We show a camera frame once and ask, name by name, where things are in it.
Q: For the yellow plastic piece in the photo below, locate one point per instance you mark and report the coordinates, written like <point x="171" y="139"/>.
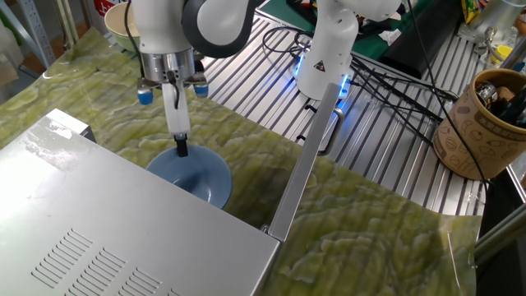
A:
<point x="501" y="53"/>

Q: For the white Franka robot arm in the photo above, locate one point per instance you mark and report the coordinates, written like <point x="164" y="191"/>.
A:
<point x="156" y="24"/>

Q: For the red and white sign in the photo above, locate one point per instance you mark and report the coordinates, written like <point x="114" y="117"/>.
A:
<point x="102" y="6"/>

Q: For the long black box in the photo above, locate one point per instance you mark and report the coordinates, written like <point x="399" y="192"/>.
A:
<point x="419" y="41"/>

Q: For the light blue bowl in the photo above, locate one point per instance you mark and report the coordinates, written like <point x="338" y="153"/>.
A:
<point x="197" y="177"/>

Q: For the silver camera with blue end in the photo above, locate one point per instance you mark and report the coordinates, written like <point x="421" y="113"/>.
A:
<point x="144" y="98"/>

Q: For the brown printed cardboard tub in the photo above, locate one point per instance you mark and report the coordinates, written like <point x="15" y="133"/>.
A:
<point x="472" y="135"/>

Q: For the silver tape roll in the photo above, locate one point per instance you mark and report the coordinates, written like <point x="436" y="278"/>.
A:
<point x="486" y="93"/>

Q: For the aluminium frame post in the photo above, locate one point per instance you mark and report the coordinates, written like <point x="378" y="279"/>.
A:
<point x="497" y="238"/>

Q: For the grey metal shelf rack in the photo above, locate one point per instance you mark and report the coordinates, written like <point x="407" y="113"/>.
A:
<point x="35" y="33"/>

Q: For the green marble pattern mat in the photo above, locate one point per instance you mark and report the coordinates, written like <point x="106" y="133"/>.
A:
<point x="349" y="230"/>

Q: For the cream and green bowl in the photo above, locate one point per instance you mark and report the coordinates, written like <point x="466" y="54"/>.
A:
<point x="119" y="29"/>

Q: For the white paper scrap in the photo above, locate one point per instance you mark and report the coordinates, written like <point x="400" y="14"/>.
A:
<point x="389" y="37"/>

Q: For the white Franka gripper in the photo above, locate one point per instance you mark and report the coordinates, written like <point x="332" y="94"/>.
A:
<point x="176" y="119"/>

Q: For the yellow snack packet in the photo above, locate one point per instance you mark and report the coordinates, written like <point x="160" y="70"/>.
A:
<point x="469" y="10"/>

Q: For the silver second robot arm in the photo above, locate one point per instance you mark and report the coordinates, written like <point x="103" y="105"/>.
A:
<point x="489" y="20"/>

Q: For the silver microwave oven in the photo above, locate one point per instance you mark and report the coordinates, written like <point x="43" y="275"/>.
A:
<point x="123" y="214"/>

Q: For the green cloth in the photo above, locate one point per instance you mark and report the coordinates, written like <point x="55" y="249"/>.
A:
<point x="365" y="47"/>

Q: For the beige pipe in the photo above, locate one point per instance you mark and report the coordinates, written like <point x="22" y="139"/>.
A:
<point x="67" y="24"/>

